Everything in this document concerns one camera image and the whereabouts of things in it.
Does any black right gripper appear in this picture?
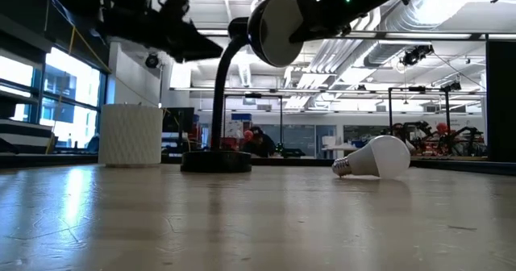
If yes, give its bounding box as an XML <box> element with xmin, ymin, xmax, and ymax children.
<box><xmin>289</xmin><ymin>0</ymin><xmax>364</xmax><ymax>44</ymax></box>

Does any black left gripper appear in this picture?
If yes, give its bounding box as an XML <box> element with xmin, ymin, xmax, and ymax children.
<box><xmin>102</xmin><ymin>4</ymin><xmax>225</xmax><ymax>64</ymax></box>

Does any black gooseneck desk lamp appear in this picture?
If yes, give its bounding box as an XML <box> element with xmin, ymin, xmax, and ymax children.
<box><xmin>180</xmin><ymin>0</ymin><xmax>306</xmax><ymax>173</ymax></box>

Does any white LED lightbulb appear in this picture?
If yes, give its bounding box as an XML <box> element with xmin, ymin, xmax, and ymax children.
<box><xmin>331</xmin><ymin>135</ymin><xmax>412</xmax><ymax>180</ymax></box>

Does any black monitor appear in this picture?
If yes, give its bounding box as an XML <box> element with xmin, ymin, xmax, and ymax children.
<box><xmin>162</xmin><ymin>106</ymin><xmax>196</xmax><ymax>135</ymax></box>

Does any white textured cup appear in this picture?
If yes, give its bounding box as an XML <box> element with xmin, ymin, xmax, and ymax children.
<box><xmin>98</xmin><ymin>103</ymin><xmax>164</xmax><ymax>169</ymax></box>

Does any person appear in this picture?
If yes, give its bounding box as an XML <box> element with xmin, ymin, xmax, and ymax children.
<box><xmin>240</xmin><ymin>126</ymin><xmax>278</xmax><ymax>158</ymax></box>

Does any long ceiling light strip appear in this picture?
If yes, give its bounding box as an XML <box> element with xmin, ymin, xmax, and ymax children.
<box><xmin>196</xmin><ymin>27</ymin><xmax>516</xmax><ymax>41</ymax></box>

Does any large window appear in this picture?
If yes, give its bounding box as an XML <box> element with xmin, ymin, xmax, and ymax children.
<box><xmin>0</xmin><ymin>47</ymin><xmax>106</xmax><ymax>150</ymax></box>

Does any red and black background robot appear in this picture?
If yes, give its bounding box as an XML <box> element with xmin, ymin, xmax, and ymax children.
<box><xmin>393</xmin><ymin>119</ymin><xmax>487</xmax><ymax>157</ymax></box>

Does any grey side desk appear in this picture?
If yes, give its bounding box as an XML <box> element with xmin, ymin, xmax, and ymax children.
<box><xmin>0</xmin><ymin>89</ymin><xmax>56</xmax><ymax>156</ymax></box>

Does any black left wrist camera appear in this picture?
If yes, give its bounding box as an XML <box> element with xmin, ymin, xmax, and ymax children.
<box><xmin>160</xmin><ymin>0</ymin><xmax>191</xmax><ymax>24</ymax></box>

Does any silver ventilation duct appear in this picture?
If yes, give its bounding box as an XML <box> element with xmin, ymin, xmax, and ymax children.
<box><xmin>362</xmin><ymin>0</ymin><xmax>501</xmax><ymax>69</ymax></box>

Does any black background stand frame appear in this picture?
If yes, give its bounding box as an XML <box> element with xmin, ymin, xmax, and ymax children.
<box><xmin>387</xmin><ymin>85</ymin><xmax>452</xmax><ymax>153</ymax></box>
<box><xmin>223</xmin><ymin>93</ymin><xmax>285</xmax><ymax>156</ymax></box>

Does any yellow cable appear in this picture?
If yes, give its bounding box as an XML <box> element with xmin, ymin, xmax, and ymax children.
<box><xmin>43</xmin><ymin>0</ymin><xmax>190</xmax><ymax>155</ymax></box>

